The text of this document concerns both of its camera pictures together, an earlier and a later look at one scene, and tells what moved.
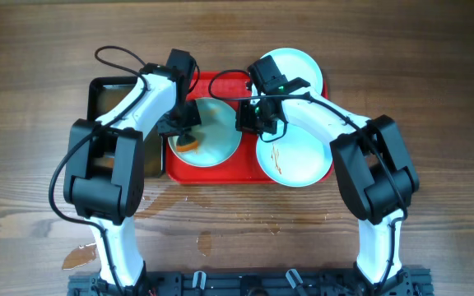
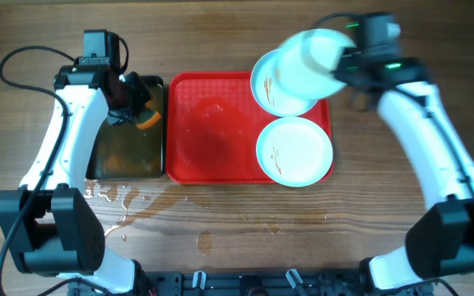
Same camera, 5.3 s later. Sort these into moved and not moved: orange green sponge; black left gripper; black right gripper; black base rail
Moved: black left gripper; black right gripper; orange green sponge
Not moved: black base rail
